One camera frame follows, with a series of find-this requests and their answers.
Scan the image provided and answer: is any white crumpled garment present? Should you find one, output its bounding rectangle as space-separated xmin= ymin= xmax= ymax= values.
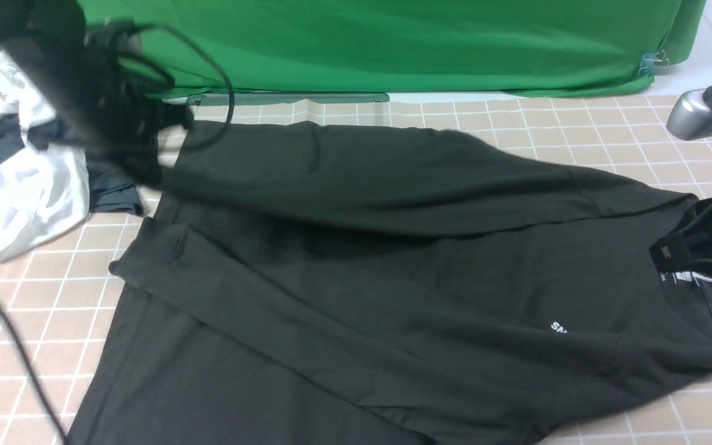
xmin=0 ymin=53 xmax=90 ymax=264

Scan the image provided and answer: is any green backdrop cloth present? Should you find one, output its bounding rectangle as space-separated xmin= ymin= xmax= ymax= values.
xmin=81 ymin=1 xmax=705 ymax=98

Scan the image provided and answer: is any dark teal crumpled garment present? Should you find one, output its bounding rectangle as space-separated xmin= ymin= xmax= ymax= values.
xmin=0 ymin=114 xmax=146 ymax=216

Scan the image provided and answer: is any gray metal base bar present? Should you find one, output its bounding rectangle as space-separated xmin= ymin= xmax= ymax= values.
xmin=174 ymin=92 xmax=390 ymax=106

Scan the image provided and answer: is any dark gray long-sleeve shirt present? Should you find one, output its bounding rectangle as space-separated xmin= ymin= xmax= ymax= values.
xmin=69 ymin=121 xmax=712 ymax=444

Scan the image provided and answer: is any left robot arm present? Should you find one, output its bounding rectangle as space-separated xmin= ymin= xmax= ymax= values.
xmin=0 ymin=1 xmax=192 ymax=188

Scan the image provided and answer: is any binder clip on backdrop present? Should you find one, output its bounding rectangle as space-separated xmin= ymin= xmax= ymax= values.
xmin=637 ymin=51 xmax=671 ymax=77

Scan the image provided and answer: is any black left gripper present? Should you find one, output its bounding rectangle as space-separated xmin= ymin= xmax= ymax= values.
xmin=53 ymin=43 xmax=192 ymax=186

